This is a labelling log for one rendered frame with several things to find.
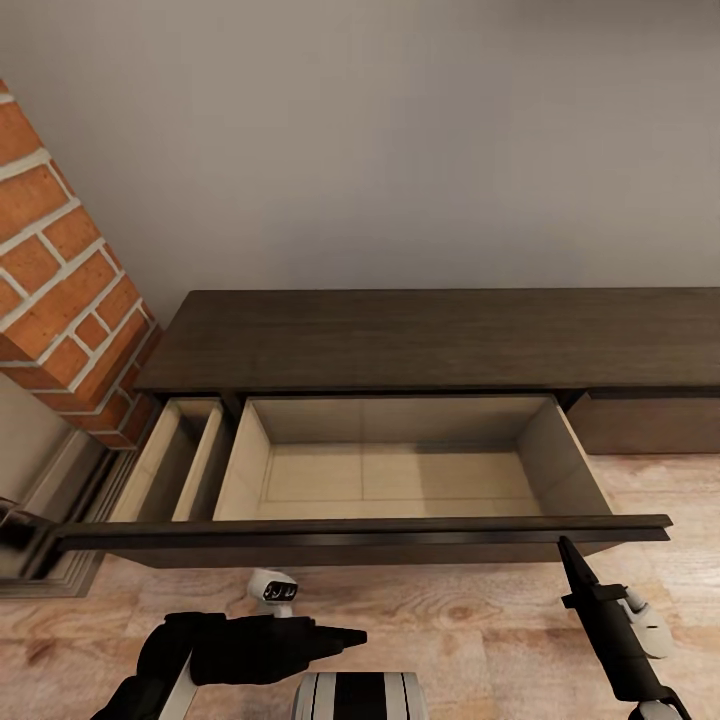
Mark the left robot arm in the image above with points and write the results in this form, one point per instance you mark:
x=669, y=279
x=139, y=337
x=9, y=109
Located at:
x=193, y=649

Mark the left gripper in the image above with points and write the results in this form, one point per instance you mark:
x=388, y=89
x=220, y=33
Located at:
x=265, y=649

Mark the pillar candle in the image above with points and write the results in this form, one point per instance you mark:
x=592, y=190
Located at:
x=654, y=635

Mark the wood fireplace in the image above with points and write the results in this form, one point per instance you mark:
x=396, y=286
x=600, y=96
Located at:
x=51, y=472

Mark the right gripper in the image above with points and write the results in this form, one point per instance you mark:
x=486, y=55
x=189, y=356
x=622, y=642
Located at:
x=597, y=606

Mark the cabinet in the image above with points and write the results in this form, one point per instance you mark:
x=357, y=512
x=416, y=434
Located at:
x=408, y=426

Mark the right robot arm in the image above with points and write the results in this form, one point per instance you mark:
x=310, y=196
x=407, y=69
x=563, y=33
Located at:
x=607, y=613

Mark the robot trunk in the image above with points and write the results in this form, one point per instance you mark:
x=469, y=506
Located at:
x=360, y=696

